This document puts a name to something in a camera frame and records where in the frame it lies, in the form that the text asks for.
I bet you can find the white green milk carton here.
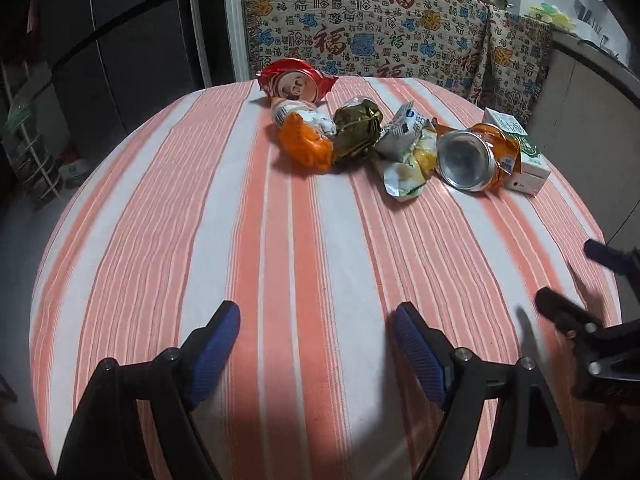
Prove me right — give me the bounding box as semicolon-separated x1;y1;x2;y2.
483;107;551;196

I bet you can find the crushed orange drink can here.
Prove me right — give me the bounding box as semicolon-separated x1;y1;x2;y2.
435;122;520;193

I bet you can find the white yellow wrapper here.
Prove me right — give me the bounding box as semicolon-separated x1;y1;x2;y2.
372;101;437;203

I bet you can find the orange white snack bag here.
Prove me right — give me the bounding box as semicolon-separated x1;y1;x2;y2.
271;98;337;172

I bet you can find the olive green foil wrapper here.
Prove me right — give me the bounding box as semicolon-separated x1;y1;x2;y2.
332;96;383;162

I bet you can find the red snack wrapper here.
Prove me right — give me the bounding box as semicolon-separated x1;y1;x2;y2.
256;58;338;104

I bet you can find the orange white striped tablecloth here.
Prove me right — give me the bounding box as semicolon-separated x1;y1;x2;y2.
30;82;620;479

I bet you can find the black refrigerator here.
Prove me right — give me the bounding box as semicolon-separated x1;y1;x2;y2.
1;0;234;200

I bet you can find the patterned fu character cloth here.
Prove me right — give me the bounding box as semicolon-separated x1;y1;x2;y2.
243;0;552;124

